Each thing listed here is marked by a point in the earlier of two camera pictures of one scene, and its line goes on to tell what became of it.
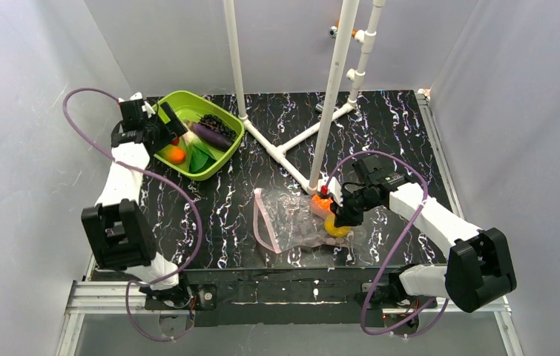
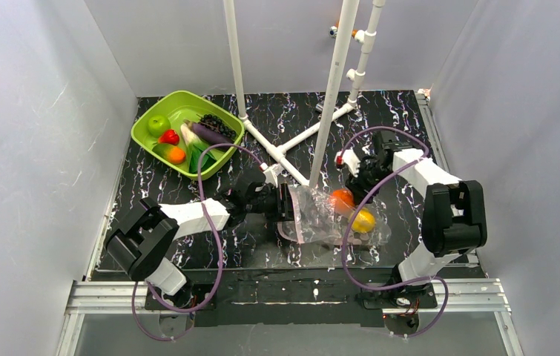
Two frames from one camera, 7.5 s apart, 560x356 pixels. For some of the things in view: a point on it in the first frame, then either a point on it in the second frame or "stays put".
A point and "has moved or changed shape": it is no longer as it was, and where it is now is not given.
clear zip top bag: [285, 222] has moved or changed shape
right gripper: [347, 209] -> [358, 178]
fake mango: [173, 155] stays put
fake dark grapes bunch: [215, 122] stays put
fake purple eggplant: [210, 136] stays put
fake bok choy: [200, 155] stays put
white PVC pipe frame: [368, 36] stays put
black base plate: [285, 297] stays put
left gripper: [162, 130] -> [285, 202]
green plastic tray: [213, 136] stays put
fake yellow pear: [330, 228] -> [364, 222]
